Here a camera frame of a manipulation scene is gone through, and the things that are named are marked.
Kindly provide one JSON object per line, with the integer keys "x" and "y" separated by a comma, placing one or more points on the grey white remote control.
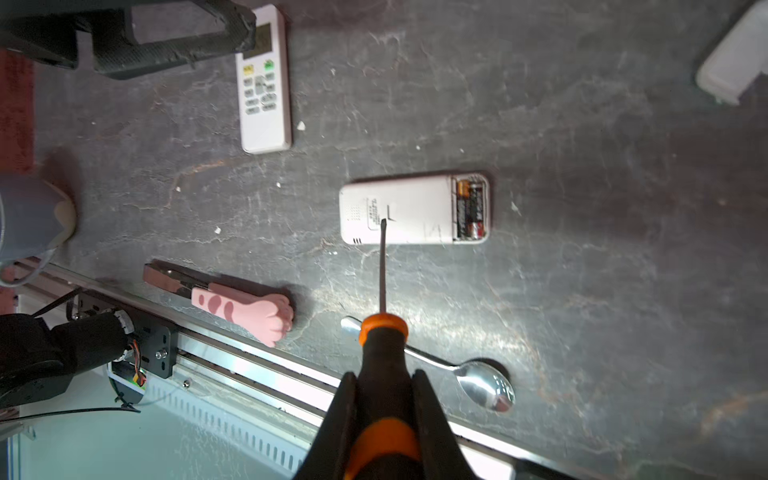
{"x": 420, "y": 210}

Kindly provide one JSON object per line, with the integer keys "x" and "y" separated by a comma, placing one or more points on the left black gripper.
{"x": 42, "y": 30}

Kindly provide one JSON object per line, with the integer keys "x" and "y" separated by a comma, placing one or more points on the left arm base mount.
{"x": 151, "y": 349}

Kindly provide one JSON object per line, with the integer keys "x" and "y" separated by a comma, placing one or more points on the grey bowl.
{"x": 36, "y": 218}

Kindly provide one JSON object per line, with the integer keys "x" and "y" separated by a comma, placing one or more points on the white battery cover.
{"x": 739, "y": 59}

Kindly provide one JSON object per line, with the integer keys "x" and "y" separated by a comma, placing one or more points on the pink cat paw knife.
{"x": 268, "y": 318}

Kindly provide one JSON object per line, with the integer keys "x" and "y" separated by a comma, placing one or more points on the aluminium front rail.
{"x": 214, "y": 363}

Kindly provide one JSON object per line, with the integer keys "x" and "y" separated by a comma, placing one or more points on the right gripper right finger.
{"x": 442, "y": 457}

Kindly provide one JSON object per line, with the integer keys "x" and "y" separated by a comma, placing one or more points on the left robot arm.
{"x": 38, "y": 362}

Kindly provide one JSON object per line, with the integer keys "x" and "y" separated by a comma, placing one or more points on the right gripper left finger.
{"x": 329, "y": 452}

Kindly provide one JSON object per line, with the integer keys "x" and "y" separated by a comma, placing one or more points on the metal spoon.
{"x": 456, "y": 372}

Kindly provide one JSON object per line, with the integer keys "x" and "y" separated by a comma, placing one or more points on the white air conditioner remote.
{"x": 263, "y": 86}

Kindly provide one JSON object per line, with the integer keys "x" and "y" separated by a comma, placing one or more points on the AAA batteries in remote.
{"x": 470, "y": 209}

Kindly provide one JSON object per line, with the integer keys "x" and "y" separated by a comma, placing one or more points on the orange black screwdriver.
{"x": 386, "y": 444}

